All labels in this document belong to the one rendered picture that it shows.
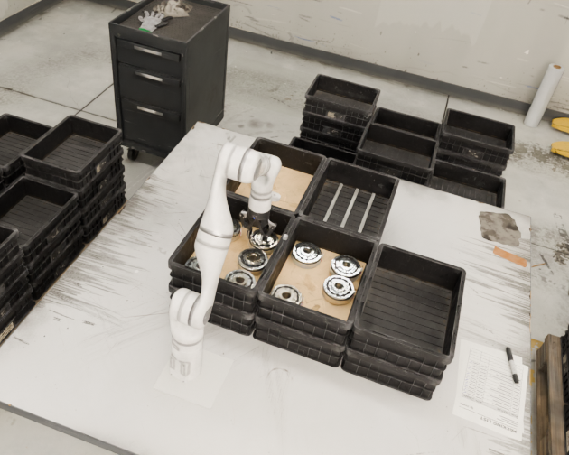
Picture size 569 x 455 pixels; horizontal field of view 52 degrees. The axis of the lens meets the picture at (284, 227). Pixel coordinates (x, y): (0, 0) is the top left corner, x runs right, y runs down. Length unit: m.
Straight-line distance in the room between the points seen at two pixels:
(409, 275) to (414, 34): 3.19
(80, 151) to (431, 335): 1.94
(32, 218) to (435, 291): 1.80
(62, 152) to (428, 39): 3.06
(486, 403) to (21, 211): 2.12
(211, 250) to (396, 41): 3.73
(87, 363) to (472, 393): 1.20
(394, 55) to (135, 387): 3.86
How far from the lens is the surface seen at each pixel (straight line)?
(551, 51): 5.04
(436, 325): 1.97
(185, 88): 3.30
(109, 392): 1.85
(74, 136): 3.19
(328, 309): 1.90
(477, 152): 3.45
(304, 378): 1.89
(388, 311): 1.95
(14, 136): 3.44
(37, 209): 2.94
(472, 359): 2.11
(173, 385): 1.84
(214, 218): 1.53
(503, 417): 2.02
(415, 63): 5.10
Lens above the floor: 2.25
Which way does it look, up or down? 42 degrees down
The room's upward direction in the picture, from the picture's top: 9 degrees clockwise
